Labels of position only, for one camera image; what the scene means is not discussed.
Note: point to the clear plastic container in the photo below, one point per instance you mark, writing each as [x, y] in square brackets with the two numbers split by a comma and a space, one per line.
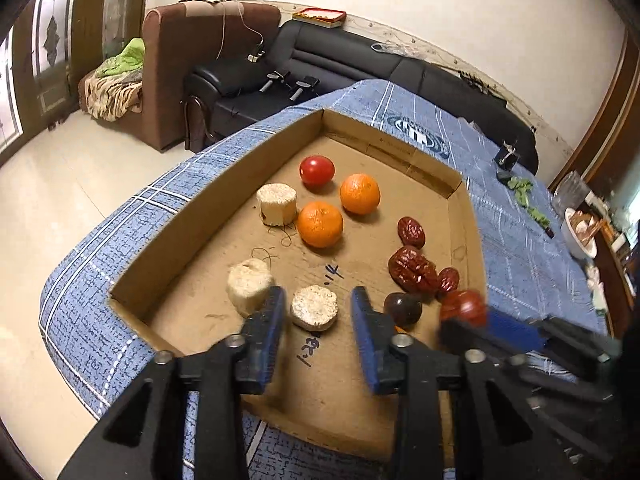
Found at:
[570, 191]

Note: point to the white work glove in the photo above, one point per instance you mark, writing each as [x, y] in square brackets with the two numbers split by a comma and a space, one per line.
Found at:
[596, 285]

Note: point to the smooth red date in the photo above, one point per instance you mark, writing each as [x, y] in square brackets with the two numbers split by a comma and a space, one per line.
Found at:
[465, 305]

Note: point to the red flat box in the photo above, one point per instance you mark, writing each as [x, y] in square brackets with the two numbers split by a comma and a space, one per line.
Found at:
[320, 16]

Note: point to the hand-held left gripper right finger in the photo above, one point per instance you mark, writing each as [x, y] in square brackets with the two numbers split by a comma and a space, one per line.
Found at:
[364, 350]

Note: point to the brown armchair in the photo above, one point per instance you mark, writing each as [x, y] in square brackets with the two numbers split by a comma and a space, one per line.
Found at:
[170, 60]

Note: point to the cardboard box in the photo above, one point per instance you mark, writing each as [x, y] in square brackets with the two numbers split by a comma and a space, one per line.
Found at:
[210, 260]

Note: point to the dark purple plum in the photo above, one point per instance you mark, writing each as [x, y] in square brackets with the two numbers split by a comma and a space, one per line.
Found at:
[402, 308]

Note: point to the orange mandarin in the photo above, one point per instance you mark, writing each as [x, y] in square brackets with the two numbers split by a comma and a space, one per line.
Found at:
[360, 194]
[320, 225]

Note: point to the white bowl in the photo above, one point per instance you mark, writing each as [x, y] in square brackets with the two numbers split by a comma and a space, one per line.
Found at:
[575, 242]

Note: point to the small dark red date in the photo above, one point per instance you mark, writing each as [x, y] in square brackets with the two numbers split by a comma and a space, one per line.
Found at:
[448, 280]

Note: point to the green leafy vegetable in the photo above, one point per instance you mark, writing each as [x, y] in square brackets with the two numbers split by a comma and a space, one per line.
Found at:
[522, 191]
[540, 216]

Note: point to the white corn piece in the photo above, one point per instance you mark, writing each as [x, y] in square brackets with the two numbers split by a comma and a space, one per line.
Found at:
[314, 307]
[248, 285]

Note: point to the black leather sofa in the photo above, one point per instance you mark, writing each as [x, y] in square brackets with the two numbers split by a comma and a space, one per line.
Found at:
[350, 60]

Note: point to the beige patterned blanket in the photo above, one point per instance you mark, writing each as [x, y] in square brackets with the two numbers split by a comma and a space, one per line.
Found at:
[112, 97]

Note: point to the black device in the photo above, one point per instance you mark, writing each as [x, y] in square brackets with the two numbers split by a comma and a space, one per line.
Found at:
[507, 155]

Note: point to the large wrinkled red date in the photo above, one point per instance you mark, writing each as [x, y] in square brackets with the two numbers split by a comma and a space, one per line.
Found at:
[412, 270]

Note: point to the blue checked tablecloth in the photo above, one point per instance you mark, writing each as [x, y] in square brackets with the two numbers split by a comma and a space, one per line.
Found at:
[100, 260]

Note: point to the grey handheld tool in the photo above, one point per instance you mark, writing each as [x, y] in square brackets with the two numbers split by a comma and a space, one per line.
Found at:
[303, 87]
[272, 81]

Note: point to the red tomato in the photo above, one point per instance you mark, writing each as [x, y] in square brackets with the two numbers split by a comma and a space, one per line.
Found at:
[316, 170]

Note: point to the beige rice cake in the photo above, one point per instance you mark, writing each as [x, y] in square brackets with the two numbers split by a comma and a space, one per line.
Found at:
[276, 203]

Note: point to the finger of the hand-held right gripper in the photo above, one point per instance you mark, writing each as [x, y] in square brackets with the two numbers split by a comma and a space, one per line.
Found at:
[465, 335]
[515, 330]

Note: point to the green cloth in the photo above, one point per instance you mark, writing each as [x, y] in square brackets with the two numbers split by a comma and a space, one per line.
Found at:
[122, 57]

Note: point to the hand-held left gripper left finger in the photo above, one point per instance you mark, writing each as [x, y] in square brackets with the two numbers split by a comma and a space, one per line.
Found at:
[267, 340]

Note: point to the wooden glass panel door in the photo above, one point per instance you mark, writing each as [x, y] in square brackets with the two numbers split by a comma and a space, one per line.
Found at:
[90, 10]

